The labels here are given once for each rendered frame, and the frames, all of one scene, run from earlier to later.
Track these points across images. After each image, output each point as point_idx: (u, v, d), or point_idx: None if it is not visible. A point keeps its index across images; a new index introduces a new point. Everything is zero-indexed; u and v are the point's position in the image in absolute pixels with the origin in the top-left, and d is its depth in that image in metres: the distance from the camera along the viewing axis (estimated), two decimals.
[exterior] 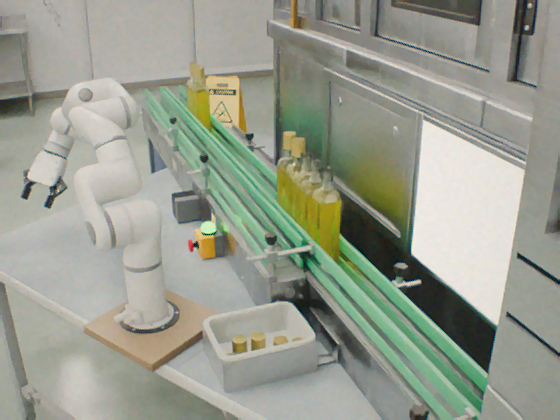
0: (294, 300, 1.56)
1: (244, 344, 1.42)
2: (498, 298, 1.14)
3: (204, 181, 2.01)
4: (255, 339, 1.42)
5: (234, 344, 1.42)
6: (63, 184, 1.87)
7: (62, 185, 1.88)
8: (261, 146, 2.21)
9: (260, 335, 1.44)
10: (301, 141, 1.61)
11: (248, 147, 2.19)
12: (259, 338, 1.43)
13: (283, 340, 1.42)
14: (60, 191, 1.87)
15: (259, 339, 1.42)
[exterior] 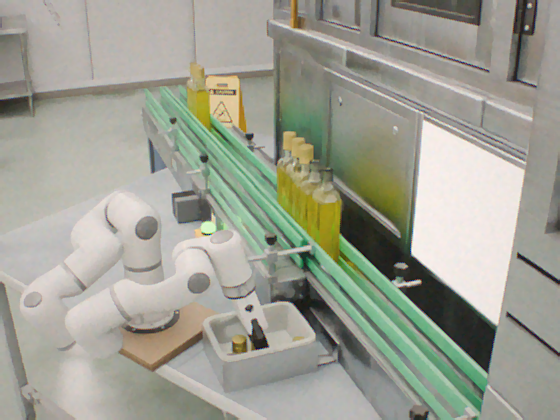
0: (294, 300, 1.56)
1: (244, 344, 1.42)
2: (498, 298, 1.14)
3: (204, 181, 2.01)
4: None
5: (234, 344, 1.42)
6: None
7: None
8: (261, 146, 2.21)
9: None
10: (301, 141, 1.61)
11: (248, 147, 2.19)
12: None
13: (307, 145, 1.58)
14: None
15: None
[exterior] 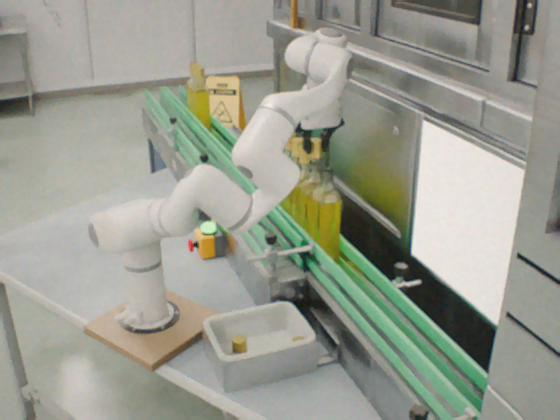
0: (294, 300, 1.56)
1: (244, 344, 1.42)
2: (498, 298, 1.14)
3: None
4: (321, 140, 1.51)
5: (234, 344, 1.42)
6: None
7: None
8: None
9: (313, 139, 1.52)
10: (301, 141, 1.61)
11: None
12: (319, 139, 1.52)
13: None
14: (297, 129, 1.48)
15: (321, 139, 1.52)
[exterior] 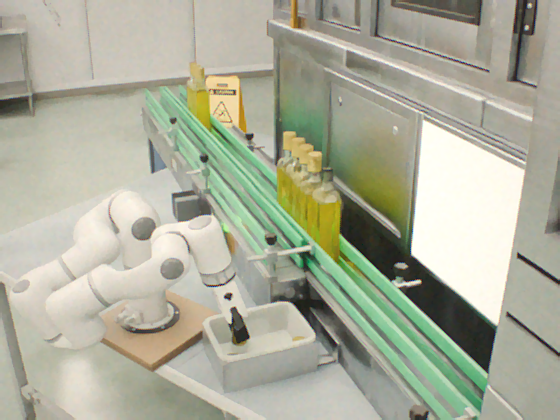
0: (294, 300, 1.56)
1: None
2: (498, 298, 1.14)
3: (204, 181, 2.01)
4: (321, 153, 1.52)
5: None
6: None
7: None
8: (261, 146, 2.21)
9: (313, 152, 1.53)
10: (301, 141, 1.61)
11: (248, 147, 2.19)
12: (318, 152, 1.53)
13: (307, 145, 1.58)
14: None
15: (321, 152, 1.53)
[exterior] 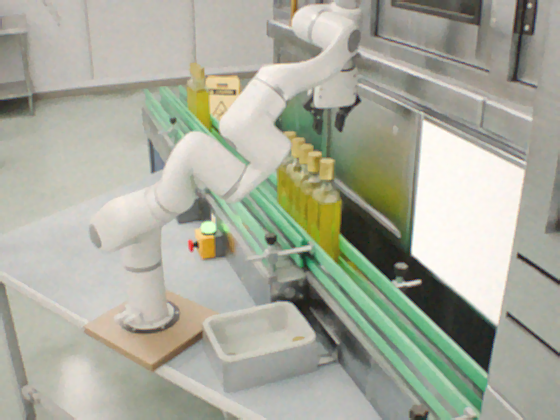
0: (294, 300, 1.56)
1: (331, 161, 1.49)
2: (498, 298, 1.14)
3: None
4: (321, 153, 1.52)
5: (333, 164, 1.47)
6: (305, 101, 1.38)
7: (306, 102, 1.39)
8: None
9: (313, 152, 1.53)
10: (301, 141, 1.61)
11: None
12: (318, 152, 1.53)
13: (307, 145, 1.58)
14: (307, 108, 1.40)
15: (321, 152, 1.53)
